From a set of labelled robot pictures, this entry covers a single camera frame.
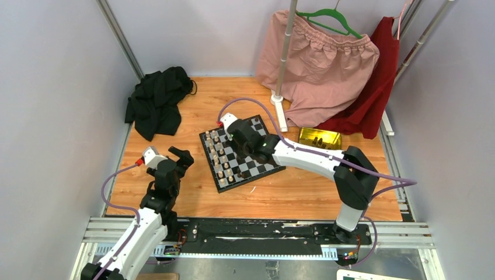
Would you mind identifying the gold metal tin tray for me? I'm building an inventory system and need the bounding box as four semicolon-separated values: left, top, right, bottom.
298;127;342;150

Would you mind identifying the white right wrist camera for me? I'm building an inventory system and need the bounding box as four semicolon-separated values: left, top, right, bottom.
217;113;238;133

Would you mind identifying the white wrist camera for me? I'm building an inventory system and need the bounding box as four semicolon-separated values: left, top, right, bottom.
217;113;238;133
135;146;169;169

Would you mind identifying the green clothes hanger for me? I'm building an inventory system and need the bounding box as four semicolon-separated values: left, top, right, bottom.
296;1;363;39

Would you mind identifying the silver rack pole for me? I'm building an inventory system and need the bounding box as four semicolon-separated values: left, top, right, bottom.
273;0;298;102

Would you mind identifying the white rack stand base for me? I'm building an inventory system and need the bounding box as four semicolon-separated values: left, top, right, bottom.
270;90;288;132

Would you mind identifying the black white chessboard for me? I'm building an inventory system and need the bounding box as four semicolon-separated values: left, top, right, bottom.
199;128;286;193

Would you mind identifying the black cloth garment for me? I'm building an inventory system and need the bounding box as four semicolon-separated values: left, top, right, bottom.
124;66;197;141

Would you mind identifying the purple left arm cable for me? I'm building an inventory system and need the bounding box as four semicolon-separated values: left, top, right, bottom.
90;162;146;280

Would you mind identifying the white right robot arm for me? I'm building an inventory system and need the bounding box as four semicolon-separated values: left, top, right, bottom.
220;114;378;244

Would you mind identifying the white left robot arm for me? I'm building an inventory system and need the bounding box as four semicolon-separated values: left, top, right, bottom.
80;146;194;279

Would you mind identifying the pink cloth garment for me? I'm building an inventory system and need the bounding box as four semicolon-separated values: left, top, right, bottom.
255;9;381;128

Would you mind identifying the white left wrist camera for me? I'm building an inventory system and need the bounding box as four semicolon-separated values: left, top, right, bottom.
135;146;169;169

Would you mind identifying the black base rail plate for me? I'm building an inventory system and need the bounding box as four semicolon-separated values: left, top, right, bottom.
178;218;374;256

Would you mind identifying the red cloth garment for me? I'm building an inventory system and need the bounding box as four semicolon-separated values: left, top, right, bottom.
317;17;400;139

